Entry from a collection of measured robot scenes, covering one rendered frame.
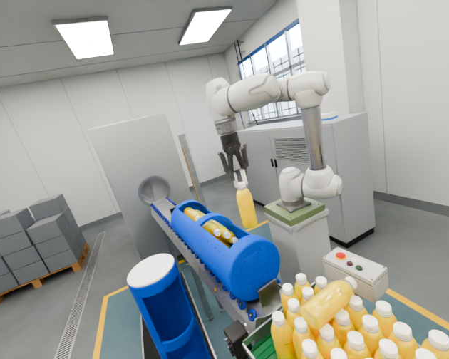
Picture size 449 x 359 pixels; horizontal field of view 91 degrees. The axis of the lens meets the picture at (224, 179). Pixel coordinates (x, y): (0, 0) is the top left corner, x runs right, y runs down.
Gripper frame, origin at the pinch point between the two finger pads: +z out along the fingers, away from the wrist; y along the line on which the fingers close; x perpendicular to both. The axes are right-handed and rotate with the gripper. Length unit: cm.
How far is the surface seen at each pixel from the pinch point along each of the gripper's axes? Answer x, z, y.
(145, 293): -33, 50, 55
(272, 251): 7.0, 36.1, -3.5
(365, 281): 39, 41, -19
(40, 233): -324, 62, 182
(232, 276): 8.1, 35.8, 18.6
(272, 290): 13, 48, 5
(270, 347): 23, 60, 17
